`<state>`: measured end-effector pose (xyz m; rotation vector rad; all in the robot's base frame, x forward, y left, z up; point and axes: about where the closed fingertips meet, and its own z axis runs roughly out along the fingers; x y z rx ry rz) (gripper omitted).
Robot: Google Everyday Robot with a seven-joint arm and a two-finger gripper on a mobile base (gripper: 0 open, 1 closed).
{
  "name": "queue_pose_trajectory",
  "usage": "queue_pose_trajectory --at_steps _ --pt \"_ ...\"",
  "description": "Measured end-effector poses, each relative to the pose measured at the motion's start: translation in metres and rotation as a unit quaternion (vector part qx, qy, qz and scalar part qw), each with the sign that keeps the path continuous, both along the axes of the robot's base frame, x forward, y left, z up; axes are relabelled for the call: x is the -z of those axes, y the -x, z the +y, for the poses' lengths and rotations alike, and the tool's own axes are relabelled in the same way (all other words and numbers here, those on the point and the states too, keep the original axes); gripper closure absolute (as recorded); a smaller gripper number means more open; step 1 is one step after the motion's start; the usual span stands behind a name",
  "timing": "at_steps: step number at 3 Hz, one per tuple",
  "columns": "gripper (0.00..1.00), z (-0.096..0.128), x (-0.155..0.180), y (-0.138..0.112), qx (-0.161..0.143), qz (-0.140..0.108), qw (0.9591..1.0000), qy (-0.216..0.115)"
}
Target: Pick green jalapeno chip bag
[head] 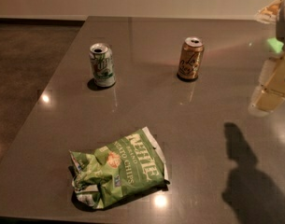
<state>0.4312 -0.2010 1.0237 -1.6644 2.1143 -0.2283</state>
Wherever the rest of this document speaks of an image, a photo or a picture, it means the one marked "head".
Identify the gold orange soda can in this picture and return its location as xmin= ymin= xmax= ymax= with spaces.
xmin=178 ymin=36 xmax=205 ymax=81

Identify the green kettle chip bag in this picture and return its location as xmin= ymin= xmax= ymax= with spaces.
xmin=70 ymin=127 xmax=169 ymax=209

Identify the white green soda can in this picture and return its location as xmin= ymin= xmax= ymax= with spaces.
xmin=89 ymin=43 xmax=116 ymax=88

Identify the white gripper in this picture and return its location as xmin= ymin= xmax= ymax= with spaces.
xmin=249 ymin=0 xmax=285 ymax=116

